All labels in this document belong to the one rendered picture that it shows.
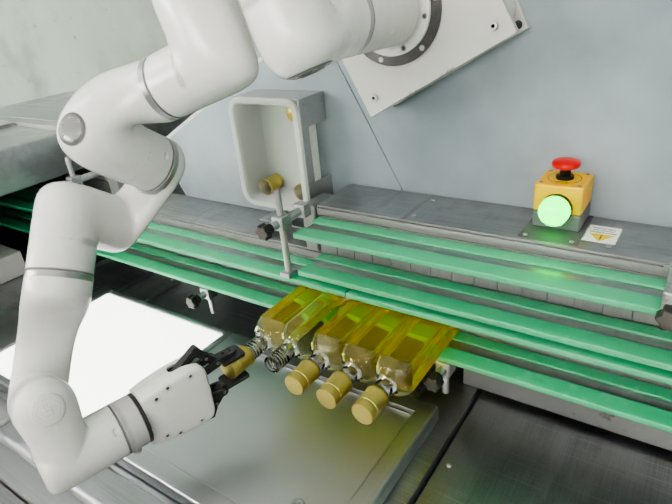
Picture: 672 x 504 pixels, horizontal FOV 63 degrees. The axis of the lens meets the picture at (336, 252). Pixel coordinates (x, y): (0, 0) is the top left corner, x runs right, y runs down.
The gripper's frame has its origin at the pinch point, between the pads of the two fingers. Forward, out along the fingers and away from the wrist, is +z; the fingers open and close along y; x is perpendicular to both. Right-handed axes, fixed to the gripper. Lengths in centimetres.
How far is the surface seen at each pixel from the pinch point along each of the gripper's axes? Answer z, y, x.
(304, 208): 24.8, 15.8, 10.0
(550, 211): 40, 20, -29
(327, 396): 5.2, 0.9, -17.2
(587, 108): 51, 32, -28
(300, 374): 4.9, 1.9, -11.6
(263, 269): 17.5, 4.3, 15.6
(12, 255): -12, -8, 101
